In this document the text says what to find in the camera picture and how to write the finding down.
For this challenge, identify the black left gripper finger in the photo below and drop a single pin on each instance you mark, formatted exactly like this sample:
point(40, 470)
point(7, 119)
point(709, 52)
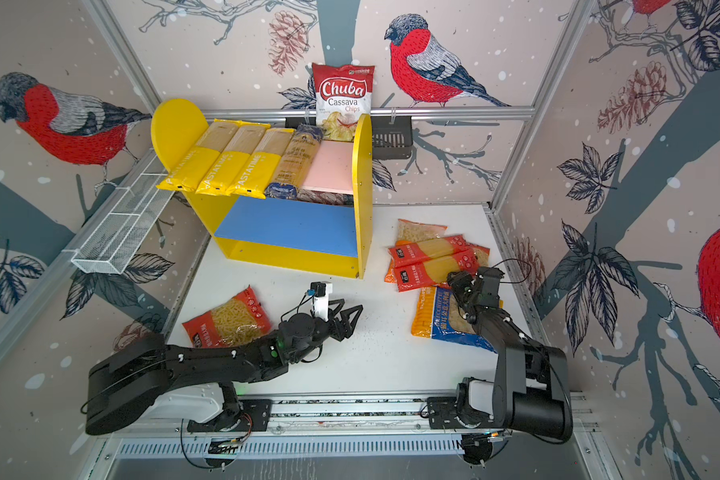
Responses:
point(348, 321)
point(335, 306)

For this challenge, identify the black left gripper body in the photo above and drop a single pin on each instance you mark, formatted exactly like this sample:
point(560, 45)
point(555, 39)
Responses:
point(336, 331)

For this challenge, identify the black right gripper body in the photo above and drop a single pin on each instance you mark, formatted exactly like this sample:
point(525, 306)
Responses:
point(462, 289)

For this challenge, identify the red spaghetti bag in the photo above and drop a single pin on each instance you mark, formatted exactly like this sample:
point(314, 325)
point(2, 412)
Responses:
point(435, 271)
point(425, 250)

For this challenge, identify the yellow Pastatime spaghetti bag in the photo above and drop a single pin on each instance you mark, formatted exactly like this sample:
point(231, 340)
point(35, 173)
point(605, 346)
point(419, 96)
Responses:
point(258, 170)
point(233, 157)
point(198, 160)

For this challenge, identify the blue spaghetti bag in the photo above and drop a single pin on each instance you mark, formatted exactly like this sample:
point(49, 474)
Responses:
point(295, 163)

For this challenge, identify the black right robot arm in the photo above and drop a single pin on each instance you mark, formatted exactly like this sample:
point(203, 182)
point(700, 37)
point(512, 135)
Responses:
point(530, 391)

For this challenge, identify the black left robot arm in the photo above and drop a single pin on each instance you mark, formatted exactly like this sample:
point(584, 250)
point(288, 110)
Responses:
point(122, 387)

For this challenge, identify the red short pasta bag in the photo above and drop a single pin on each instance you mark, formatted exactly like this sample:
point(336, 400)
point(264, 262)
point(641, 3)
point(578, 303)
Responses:
point(482, 255)

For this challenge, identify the blue orange pasta bag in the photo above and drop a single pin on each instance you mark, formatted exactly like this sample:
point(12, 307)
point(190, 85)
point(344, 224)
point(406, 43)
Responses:
point(438, 317)

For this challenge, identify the yellow pink blue shelf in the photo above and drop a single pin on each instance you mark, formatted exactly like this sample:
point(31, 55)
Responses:
point(326, 239)

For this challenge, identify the red macaroni bag left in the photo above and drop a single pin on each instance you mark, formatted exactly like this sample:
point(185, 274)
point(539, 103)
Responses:
point(239, 321)

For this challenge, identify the orange macaroni bag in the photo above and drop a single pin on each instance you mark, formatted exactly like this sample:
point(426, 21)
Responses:
point(412, 232)

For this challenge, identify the Chuba cassava chips bag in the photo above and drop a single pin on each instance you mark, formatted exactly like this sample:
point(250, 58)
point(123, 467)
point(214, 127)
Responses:
point(343, 94)

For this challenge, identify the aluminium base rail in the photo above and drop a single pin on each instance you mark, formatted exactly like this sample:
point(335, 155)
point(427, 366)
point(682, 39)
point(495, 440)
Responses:
point(300, 427)

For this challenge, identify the black wall basket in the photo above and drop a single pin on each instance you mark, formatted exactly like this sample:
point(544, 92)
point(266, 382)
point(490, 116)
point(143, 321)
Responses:
point(392, 138)

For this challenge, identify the white wire basket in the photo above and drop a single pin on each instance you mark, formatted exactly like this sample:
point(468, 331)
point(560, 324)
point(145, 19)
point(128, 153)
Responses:
point(138, 202)

